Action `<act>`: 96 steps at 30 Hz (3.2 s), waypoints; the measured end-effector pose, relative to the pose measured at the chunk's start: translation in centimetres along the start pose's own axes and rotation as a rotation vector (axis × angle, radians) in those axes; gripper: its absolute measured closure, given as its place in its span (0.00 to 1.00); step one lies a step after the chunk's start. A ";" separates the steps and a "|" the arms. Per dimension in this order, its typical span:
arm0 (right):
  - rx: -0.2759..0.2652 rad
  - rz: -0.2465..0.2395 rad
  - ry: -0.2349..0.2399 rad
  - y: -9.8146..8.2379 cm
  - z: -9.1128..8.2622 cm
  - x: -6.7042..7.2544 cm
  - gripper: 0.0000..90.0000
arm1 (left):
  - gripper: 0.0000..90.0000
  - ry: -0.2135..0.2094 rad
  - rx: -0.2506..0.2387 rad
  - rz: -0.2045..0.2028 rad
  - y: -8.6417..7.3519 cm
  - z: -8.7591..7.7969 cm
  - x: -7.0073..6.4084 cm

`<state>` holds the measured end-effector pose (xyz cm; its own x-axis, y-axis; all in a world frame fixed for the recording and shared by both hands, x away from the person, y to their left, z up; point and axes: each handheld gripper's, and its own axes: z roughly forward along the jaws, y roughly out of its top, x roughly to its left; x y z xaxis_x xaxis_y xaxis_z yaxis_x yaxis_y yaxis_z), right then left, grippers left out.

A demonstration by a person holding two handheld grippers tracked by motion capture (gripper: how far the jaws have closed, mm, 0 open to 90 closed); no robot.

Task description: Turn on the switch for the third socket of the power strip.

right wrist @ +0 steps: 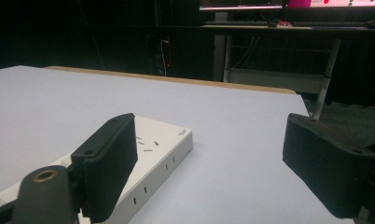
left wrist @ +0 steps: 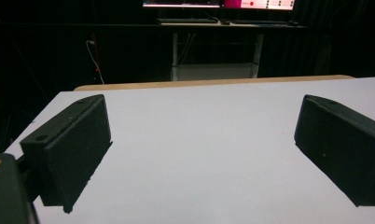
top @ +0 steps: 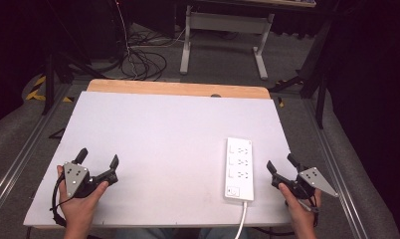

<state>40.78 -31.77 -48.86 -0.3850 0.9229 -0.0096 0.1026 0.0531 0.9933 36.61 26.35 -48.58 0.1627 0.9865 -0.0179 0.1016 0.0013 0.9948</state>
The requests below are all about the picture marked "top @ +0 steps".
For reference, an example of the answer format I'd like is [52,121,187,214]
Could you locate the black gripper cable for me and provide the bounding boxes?
[252,226,296,238]
[49,172,69,229]

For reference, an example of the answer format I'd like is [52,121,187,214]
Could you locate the white power strip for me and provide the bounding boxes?
[224,136,256,202]

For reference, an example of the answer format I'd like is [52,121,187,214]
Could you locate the white power strip cable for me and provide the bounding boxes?
[233,200,249,239]

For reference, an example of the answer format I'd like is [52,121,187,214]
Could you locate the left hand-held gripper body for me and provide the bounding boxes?
[63,160,119,199]

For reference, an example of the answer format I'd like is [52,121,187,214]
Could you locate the aluminium floor rail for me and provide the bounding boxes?
[0,83,74,213]
[301,98,366,239]

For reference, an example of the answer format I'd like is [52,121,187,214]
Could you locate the white board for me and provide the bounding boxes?
[22,91,300,229]

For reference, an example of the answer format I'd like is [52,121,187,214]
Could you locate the tangle of black floor cables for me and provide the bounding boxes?
[119,29,186,82]

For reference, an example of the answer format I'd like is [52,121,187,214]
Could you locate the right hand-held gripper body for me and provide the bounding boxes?
[271,166,339,200]

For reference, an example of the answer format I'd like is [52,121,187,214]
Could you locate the person's left hand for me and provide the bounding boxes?
[56,164,109,231]

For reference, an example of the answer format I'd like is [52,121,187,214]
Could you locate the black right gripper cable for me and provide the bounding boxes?
[252,226,296,238]

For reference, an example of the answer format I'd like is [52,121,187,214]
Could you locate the black metal stand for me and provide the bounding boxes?
[268,18,332,129]

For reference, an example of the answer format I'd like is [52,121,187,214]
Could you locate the yellow and black floor tape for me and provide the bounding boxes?
[24,75,74,104]

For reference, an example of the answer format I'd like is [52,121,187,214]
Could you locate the black tripod stand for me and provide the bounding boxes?
[41,49,104,117]

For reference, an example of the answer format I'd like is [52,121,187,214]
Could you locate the white metal desk frame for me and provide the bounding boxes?
[179,4,276,82]

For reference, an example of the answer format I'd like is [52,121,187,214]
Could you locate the person's right hand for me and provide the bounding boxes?
[278,182,322,231]

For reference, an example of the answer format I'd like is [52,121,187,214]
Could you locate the person's legs in jeans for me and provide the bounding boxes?
[113,227,250,239]

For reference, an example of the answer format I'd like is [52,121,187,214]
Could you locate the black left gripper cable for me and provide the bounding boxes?
[49,172,69,229]

